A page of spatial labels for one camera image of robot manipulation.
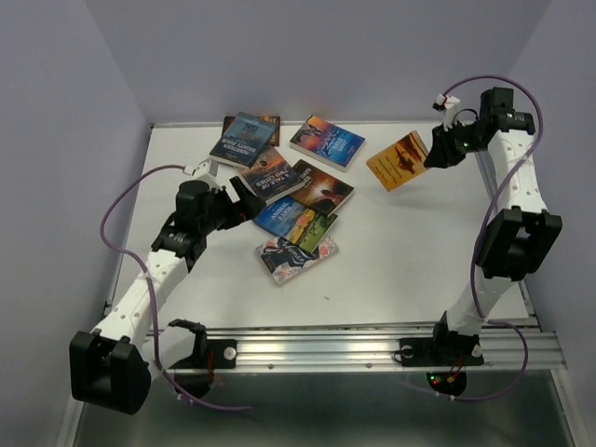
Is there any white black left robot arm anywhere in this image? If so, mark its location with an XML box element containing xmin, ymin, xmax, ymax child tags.
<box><xmin>69</xmin><ymin>177</ymin><xmax>265</xmax><ymax>414</ymax></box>

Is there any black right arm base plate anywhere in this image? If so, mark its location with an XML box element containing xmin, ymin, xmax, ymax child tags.
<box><xmin>394</xmin><ymin>336</ymin><xmax>484</xmax><ymax>397</ymax></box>

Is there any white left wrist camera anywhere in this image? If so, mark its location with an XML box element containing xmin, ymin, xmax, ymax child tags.
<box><xmin>183</xmin><ymin>158</ymin><xmax>221</xmax><ymax>190</ymax></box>

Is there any Three Days to See book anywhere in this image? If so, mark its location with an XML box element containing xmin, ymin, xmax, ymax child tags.
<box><xmin>290</xmin><ymin>159</ymin><xmax>354</xmax><ymax>216</ymax></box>

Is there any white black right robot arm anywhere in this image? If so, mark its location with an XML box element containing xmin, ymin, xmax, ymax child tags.
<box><xmin>409</xmin><ymin>87</ymin><xmax>562</xmax><ymax>366</ymax></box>

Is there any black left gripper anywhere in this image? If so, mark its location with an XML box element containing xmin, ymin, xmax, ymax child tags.
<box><xmin>199</xmin><ymin>177</ymin><xmax>266</xmax><ymax>234</ymax></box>

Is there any Huckleberry Finn orange book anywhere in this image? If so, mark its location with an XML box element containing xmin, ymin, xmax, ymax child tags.
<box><xmin>366</xmin><ymin>131</ymin><xmax>428</xmax><ymax>192</ymax></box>

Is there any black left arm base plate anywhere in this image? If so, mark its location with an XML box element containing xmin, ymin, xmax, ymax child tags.
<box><xmin>168</xmin><ymin>339</ymin><xmax>237</xmax><ymax>399</ymax></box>

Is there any aluminium front rail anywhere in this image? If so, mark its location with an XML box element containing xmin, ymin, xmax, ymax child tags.
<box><xmin>76</xmin><ymin>329</ymin><xmax>569</xmax><ymax>373</ymax></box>

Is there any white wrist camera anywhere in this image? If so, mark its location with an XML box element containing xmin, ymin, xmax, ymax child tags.
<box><xmin>183</xmin><ymin>158</ymin><xmax>221</xmax><ymax>190</ymax></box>
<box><xmin>432</xmin><ymin>94</ymin><xmax>462</xmax><ymax>130</ymax></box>

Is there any dark orange book at back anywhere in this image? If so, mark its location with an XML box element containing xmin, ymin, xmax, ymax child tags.
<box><xmin>222</xmin><ymin>115</ymin><xmax>280</xmax><ymax>147</ymax></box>

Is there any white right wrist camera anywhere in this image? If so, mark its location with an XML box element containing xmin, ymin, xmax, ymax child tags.
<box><xmin>432</xmin><ymin>94</ymin><xmax>462</xmax><ymax>130</ymax></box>

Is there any Jane Eyre blue book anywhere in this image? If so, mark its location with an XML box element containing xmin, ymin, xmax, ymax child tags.
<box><xmin>290</xmin><ymin>115</ymin><xmax>365</xmax><ymax>172</ymax></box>

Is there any Little Women floral book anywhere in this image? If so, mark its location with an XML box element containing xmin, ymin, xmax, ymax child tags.
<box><xmin>255</xmin><ymin>237</ymin><xmax>339</xmax><ymax>286</ymax></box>

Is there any Nineteen Eighty Four blue book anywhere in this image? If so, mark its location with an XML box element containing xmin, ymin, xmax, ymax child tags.
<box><xmin>210</xmin><ymin>113</ymin><xmax>275</xmax><ymax>168</ymax></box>

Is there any Animal Farm blue book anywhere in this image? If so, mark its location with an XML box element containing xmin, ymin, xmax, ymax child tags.
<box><xmin>252</xmin><ymin>196</ymin><xmax>337</xmax><ymax>252</ymax></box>

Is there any Tale of Two Cities book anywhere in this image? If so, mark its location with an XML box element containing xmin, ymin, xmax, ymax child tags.
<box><xmin>236</xmin><ymin>145</ymin><xmax>305</xmax><ymax>205</ymax></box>

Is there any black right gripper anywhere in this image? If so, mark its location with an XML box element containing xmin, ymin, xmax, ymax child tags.
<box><xmin>421</xmin><ymin>118</ymin><xmax>484</xmax><ymax>169</ymax></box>

